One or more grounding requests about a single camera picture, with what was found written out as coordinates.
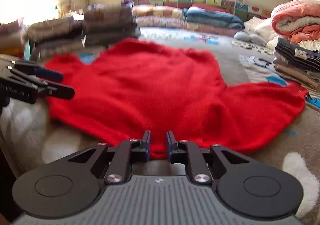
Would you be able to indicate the colourful alphabet foam mat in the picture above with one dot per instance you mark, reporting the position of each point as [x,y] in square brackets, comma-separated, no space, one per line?
[243,11]

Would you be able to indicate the purple grey folded clothes stack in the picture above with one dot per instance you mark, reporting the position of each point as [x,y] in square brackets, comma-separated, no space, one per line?
[105,25]

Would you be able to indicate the red knit sweater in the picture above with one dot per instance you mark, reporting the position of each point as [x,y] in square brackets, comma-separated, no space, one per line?
[138,85]

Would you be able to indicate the white cream bedding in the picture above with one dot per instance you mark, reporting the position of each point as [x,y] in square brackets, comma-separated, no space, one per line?
[263,28]

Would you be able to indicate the black green gloved left hand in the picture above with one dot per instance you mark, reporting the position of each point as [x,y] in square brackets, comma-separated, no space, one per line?
[4,102]

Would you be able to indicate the yellow red folded clothes stack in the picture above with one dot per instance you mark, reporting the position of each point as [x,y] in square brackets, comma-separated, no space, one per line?
[13,38]

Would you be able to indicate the grey plush toy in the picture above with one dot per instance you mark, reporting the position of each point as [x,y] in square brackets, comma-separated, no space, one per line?
[253,38]

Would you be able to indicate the blue folded quilt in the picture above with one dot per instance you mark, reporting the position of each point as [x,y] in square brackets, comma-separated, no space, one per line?
[216,19]

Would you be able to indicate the pink floral mattress pad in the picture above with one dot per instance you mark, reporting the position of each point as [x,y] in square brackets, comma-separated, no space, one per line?
[163,22]

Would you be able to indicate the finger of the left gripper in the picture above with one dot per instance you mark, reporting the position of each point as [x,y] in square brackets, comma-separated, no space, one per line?
[56,91]
[43,73]

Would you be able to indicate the orange white rolled blanket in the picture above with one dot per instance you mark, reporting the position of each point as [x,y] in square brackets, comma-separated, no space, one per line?
[298,20]

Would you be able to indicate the striped folded clothes stack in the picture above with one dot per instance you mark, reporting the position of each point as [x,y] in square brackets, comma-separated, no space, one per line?
[301,63]

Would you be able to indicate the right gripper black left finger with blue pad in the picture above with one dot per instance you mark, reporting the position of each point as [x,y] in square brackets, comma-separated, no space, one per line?
[138,150]

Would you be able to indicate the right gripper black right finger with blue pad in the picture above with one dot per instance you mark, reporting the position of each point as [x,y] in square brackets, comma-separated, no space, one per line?
[179,151]

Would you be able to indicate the floral pink pillow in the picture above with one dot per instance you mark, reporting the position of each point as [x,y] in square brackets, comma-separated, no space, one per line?
[160,11]

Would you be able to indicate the beige grey folded clothes stack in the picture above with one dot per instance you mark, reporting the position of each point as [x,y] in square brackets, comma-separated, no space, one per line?
[54,37]

